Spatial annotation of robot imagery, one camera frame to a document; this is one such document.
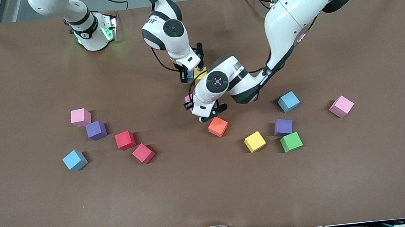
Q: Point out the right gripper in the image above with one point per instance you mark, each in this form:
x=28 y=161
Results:
x=184 y=76

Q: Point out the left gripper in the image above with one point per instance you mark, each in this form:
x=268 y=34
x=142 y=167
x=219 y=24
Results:
x=187 y=106

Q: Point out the pink foam cube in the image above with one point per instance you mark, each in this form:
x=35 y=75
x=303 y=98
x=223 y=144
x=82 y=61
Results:
x=341 y=106
x=80 y=117
x=188 y=99

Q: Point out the blue foam cube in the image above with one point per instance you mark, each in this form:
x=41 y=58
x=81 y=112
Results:
x=288 y=101
x=191 y=76
x=75 y=160

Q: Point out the yellow foam cube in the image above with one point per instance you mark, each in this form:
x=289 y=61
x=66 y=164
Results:
x=254 y=141
x=199 y=75

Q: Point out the orange foam cube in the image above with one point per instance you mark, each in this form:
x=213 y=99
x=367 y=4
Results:
x=219 y=126

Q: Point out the red foam cube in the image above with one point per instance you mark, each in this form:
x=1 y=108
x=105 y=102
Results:
x=125 y=140
x=143 y=153

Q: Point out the purple foam cube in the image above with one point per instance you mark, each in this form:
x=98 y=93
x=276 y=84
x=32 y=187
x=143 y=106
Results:
x=283 y=127
x=96 y=130

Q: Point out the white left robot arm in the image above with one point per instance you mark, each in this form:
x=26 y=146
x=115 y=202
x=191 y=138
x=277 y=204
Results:
x=289 y=10

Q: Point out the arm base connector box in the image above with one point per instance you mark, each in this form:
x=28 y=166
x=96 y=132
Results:
x=110 y=25
x=275 y=1

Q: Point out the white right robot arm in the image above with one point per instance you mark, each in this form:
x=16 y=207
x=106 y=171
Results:
x=51 y=3

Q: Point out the large table cover mat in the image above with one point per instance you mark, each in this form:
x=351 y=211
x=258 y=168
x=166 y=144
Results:
x=195 y=189

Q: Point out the green foam cube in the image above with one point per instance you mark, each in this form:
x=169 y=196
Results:
x=291 y=141

